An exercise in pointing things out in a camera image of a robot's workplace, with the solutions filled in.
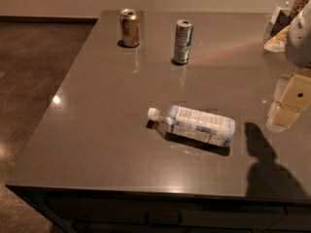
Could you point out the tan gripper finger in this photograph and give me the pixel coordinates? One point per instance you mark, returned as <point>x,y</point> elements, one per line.
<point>292,96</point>

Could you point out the silver blue redbull can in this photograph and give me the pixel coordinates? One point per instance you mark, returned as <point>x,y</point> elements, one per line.
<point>183,36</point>

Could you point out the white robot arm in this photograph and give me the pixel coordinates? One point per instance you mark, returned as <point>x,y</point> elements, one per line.
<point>298,47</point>

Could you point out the gold soda can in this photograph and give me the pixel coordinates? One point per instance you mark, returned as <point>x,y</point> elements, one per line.
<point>129,28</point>

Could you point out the crumpled wrapper on table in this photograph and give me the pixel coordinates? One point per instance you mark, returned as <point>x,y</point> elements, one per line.
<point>278,42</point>

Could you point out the clear bottle at table edge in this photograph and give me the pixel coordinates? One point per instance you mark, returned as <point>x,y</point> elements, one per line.
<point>281,17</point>

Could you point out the clear plastic water bottle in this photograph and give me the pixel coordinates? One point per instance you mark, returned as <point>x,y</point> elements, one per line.
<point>197,125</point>

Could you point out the black drawer handle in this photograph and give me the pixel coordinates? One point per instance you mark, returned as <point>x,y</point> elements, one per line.
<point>163,218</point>

